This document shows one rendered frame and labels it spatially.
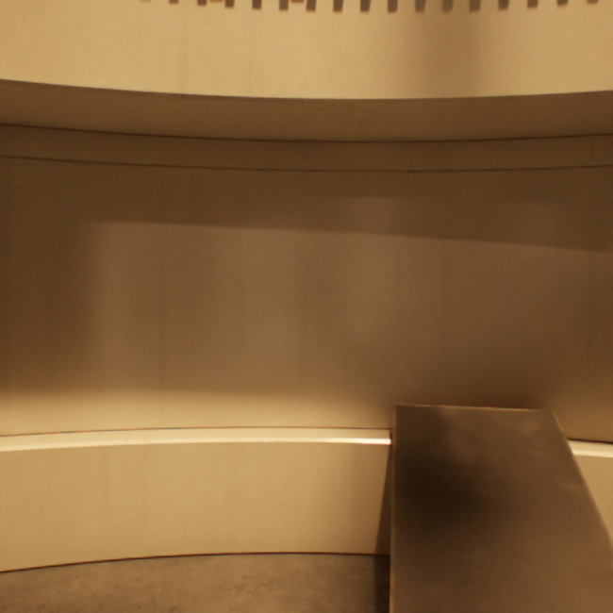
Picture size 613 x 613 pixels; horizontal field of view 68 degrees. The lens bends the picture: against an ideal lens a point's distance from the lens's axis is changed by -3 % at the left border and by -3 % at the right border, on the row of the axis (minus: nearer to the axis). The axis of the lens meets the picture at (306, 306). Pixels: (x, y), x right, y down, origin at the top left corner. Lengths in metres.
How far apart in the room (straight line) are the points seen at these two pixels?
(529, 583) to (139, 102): 0.45
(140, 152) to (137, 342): 0.19
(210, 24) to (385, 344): 0.33
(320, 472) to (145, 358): 0.20
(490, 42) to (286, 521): 0.46
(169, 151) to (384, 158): 0.22
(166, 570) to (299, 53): 0.47
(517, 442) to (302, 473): 0.20
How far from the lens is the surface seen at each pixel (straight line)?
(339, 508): 0.49
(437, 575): 0.35
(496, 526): 0.38
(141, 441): 0.47
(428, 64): 0.43
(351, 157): 0.50
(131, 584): 0.49
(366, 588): 0.47
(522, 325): 0.50
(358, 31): 0.44
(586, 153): 0.53
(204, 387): 0.49
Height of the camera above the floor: 0.25
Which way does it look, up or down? 2 degrees down
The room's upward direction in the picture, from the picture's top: 1 degrees clockwise
